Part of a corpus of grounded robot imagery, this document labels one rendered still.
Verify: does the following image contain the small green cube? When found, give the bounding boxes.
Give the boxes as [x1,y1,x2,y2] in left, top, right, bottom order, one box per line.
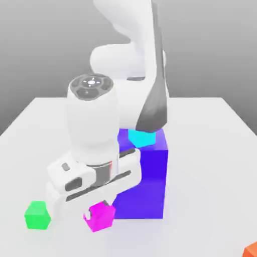
[24,200,52,230]

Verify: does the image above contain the small magenta cube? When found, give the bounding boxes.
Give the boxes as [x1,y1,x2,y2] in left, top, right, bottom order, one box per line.
[83,201,116,233]

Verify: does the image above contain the large blue box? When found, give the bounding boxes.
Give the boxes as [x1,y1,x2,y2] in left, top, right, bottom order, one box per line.
[111,127,169,220]

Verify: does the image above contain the small orange cube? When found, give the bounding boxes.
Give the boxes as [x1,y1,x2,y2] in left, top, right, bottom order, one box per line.
[242,241,257,257]

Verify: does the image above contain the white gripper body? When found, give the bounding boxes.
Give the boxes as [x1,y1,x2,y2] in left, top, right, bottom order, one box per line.
[46,148,143,221]

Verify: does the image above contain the small cyan cube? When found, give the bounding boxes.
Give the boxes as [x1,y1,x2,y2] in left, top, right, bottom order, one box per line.
[127,128,157,149]

